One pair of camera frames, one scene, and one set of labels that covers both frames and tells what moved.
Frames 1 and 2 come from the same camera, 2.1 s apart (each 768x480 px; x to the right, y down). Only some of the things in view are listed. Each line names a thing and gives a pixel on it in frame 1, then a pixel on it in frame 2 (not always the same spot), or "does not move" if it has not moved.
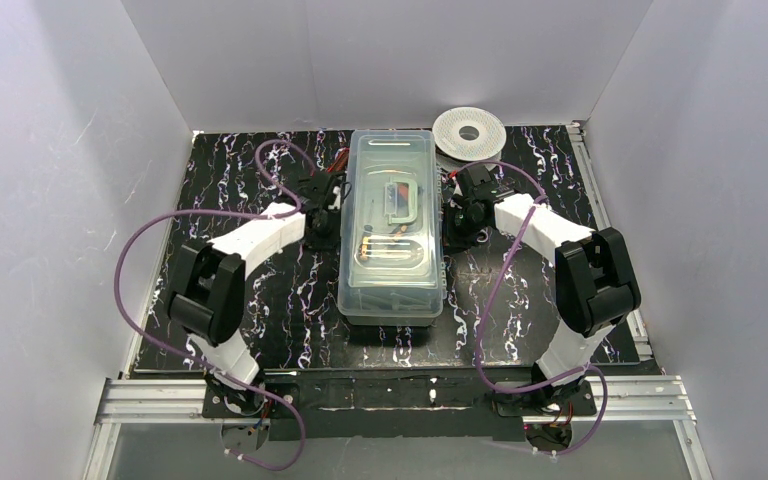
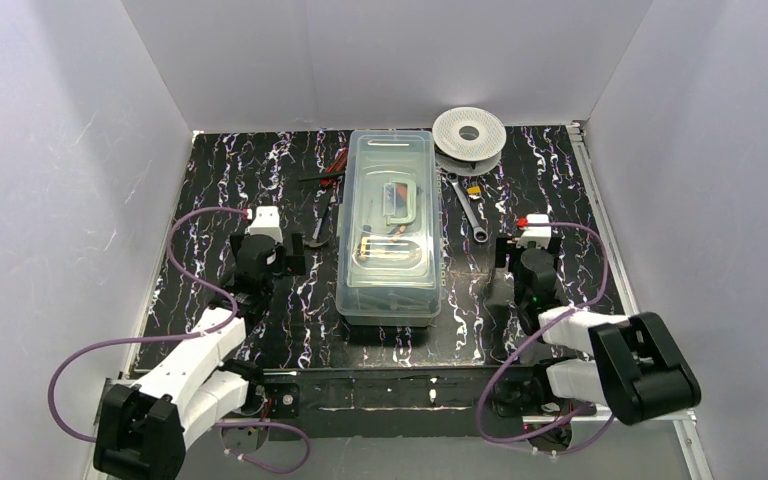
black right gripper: (460, 208) to (529, 253)
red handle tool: (340, 162) does not move
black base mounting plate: (422, 403) does not move
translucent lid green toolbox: (391, 265) does not move
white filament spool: (467, 135) does not move
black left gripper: (325, 192) to (266, 263)
